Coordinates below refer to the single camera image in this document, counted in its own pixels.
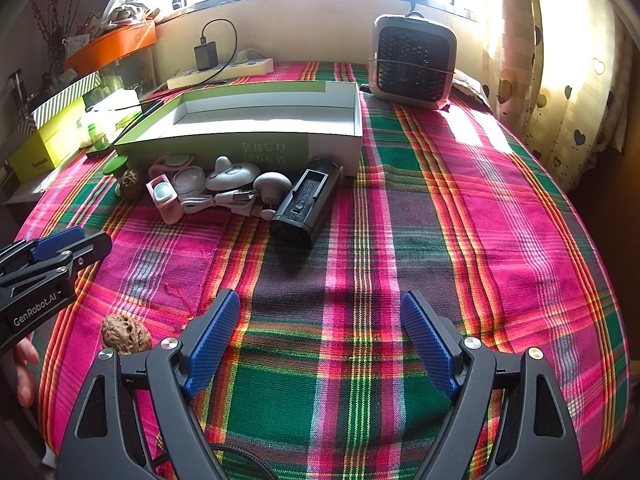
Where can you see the white plastic bags pile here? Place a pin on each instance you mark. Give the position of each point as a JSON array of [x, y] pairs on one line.
[[120, 5]]

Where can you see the black charger adapter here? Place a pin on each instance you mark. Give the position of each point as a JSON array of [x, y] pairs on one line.
[[206, 57]]

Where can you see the pink green plaid blanket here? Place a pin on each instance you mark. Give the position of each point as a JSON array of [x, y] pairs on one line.
[[350, 270]]

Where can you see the brown walnut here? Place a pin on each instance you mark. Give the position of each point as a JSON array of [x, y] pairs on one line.
[[133, 181], [125, 334]]

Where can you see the small grey desk fan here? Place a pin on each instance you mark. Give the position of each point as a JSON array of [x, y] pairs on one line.
[[410, 60]]

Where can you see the yellow-green box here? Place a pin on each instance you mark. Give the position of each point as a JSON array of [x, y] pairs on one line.
[[45, 145]]

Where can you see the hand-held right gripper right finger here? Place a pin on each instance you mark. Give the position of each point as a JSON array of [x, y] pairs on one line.
[[430, 345]]

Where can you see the black battery charger case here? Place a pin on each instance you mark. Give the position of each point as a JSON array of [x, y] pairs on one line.
[[300, 210]]

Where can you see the glass tank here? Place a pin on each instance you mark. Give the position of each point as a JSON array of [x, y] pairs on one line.
[[132, 72]]

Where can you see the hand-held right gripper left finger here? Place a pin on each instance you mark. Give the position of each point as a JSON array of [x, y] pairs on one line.
[[215, 345]]

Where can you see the transparent round case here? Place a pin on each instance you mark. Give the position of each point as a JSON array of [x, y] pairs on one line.
[[189, 182]]

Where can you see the orange box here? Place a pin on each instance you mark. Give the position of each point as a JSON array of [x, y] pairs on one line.
[[115, 42]]

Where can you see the green white striped box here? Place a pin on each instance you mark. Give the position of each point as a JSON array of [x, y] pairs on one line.
[[65, 97]]

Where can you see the white whale-shaped gadget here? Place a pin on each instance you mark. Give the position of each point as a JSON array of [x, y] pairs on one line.
[[232, 177]]

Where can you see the pink clip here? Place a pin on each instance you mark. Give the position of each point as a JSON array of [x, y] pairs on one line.
[[172, 162]]

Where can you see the heart print curtain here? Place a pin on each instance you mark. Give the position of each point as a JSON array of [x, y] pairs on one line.
[[565, 85]]

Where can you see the dried flower branches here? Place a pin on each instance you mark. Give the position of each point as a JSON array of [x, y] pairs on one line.
[[47, 15]]

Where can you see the green white tissue pack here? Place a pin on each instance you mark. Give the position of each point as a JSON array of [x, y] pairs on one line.
[[110, 115]]

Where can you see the green white cardboard box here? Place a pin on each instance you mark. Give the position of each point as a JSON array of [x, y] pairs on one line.
[[250, 152]]

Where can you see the white mushroom-shaped gadget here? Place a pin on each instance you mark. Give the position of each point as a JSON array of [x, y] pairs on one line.
[[272, 182]]

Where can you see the white power strip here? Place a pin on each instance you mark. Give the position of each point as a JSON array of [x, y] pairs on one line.
[[250, 66]]

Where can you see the white power plug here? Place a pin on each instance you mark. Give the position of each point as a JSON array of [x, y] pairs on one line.
[[246, 55]]

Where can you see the green white suction holder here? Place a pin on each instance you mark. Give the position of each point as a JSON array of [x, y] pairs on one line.
[[116, 166]]

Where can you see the dark glass jar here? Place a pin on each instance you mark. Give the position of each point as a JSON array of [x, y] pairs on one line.
[[17, 90]]

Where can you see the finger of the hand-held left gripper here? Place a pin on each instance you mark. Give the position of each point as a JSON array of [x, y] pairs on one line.
[[92, 247], [57, 242]]

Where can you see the pink small case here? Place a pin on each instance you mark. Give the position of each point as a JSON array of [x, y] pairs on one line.
[[167, 205]]

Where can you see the person's left hand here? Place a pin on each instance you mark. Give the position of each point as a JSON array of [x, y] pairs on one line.
[[26, 375]]

